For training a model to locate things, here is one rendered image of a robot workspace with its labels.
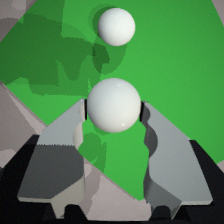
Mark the white sphere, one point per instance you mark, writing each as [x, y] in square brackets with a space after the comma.
[113, 105]
[116, 26]

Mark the green mat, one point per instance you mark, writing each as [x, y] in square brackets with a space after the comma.
[53, 56]

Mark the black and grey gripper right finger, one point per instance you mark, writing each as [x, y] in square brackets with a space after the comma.
[180, 174]

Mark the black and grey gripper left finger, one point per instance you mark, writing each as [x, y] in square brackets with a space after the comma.
[47, 173]

